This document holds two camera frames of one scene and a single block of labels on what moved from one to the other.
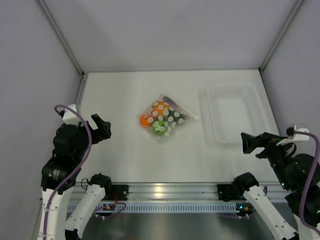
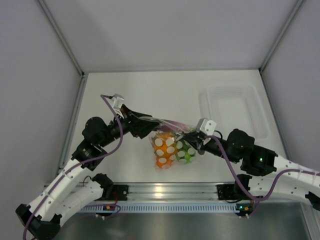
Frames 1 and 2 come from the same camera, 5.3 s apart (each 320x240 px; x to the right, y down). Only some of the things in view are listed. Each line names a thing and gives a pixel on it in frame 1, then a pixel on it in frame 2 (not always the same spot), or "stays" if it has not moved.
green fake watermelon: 159,128 to 185,152
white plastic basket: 228,110 stays
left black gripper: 102,132 to 140,125
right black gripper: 250,142 to 195,138
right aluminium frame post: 292,14 stays
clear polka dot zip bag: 164,117 to 169,145
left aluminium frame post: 57,33 stays
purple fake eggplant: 172,103 to 168,125
